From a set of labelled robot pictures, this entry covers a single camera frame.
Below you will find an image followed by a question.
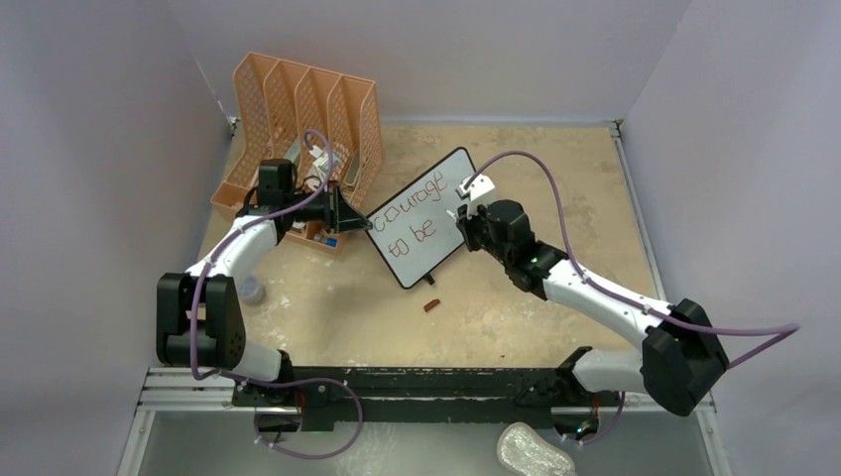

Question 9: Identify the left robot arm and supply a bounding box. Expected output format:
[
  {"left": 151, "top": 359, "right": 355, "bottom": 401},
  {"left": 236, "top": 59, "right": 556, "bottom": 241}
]
[{"left": 156, "top": 159, "right": 373, "bottom": 406}]

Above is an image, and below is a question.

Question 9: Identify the purple cable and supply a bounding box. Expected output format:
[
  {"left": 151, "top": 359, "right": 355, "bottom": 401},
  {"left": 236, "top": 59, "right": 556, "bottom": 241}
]
[
  {"left": 188, "top": 128, "right": 364, "bottom": 461},
  {"left": 462, "top": 151, "right": 801, "bottom": 369}
]

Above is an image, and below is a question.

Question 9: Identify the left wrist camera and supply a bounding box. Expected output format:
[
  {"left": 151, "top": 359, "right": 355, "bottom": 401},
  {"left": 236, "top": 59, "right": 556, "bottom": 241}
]
[{"left": 303, "top": 146, "right": 331, "bottom": 188}]

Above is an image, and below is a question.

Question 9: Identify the clear plastic jar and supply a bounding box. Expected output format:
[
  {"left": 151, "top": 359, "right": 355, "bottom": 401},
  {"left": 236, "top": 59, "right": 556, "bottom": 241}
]
[{"left": 237, "top": 276, "right": 266, "bottom": 306}]

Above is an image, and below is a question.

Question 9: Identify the grey eraser block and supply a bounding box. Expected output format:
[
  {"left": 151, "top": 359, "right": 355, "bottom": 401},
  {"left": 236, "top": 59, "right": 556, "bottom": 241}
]
[{"left": 283, "top": 140, "right": 301, "bottom": 165}]

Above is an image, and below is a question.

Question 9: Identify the peach plastic file organizer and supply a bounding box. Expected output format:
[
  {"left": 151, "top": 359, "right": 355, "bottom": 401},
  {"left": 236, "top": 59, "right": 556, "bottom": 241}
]
[{"left": 211, "top": 53, "right": 384, "bottom": 221}]

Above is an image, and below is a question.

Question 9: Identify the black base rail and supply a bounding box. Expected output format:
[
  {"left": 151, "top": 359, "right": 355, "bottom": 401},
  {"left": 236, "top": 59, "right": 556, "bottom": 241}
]
[{"left": 232, "top": 364, "right": 619, "bottom": 431}]

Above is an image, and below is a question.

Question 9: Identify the silver foil pouch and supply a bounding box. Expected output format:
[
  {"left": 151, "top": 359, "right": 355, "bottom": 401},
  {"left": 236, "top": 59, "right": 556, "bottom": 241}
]
[{"left": 496, "top": 422, "right": 577, "bottom": 476}]

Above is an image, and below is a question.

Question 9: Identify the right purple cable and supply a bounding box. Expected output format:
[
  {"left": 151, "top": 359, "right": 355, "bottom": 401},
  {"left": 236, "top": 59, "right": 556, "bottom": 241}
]
[{"left": 462, "top": 151, "right": 801, "bottom": 369}]

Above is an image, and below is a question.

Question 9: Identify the black framed whiteboard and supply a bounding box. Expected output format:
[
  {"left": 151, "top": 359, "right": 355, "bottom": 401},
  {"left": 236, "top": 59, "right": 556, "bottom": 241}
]
[{"left": 366, "top": 147, "right": 476, "bottom": 290}]

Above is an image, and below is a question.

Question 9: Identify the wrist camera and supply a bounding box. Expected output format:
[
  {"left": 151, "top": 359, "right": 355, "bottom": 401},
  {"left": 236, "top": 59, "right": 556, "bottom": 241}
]
[
  {"left": 303, "top": 146, "right": 331, "bottom": 188},
  {"left": 456, "top": 175, "right": 497, "bottom": 205}
]

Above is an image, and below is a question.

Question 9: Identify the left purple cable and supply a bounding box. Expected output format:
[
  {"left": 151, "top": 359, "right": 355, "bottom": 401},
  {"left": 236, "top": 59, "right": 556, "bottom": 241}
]
[{"left": 188, "top": 128, "right": 364, "bottom": 461}]

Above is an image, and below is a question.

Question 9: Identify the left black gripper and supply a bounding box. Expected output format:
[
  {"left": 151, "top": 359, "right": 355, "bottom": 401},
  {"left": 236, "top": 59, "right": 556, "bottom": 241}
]
[{"left": 285, "top": 180, "right": 372, "bottom": 234}]

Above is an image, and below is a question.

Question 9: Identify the grey rounded case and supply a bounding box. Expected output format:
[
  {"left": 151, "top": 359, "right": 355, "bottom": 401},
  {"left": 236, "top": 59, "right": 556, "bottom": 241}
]
[{"left": 343, "top": 151, "right": 361, "bottom": 187}]

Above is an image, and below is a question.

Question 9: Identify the aluminium frame rail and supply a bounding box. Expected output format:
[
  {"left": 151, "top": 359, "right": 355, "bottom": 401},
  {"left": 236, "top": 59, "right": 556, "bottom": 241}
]
[{"left": 695, "top": 392, "right": 717, "bottom": 413}]

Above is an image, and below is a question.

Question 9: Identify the brown marker cap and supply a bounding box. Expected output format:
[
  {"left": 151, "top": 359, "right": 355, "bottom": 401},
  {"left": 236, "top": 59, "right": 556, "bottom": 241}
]
[{"left": 423, "top": 298, "right": 440, "bottom": 312}]

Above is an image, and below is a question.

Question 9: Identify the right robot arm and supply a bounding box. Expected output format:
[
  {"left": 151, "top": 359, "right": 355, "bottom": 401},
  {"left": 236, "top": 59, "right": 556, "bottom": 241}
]
[{"left": 453, "top": 199, "right": 730, "bottom": 417}]

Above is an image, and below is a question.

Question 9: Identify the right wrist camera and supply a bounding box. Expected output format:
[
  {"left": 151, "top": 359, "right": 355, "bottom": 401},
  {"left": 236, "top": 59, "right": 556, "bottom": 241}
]
[{"left": 456, "top": 175, "right": 497, "bottom": 205}]

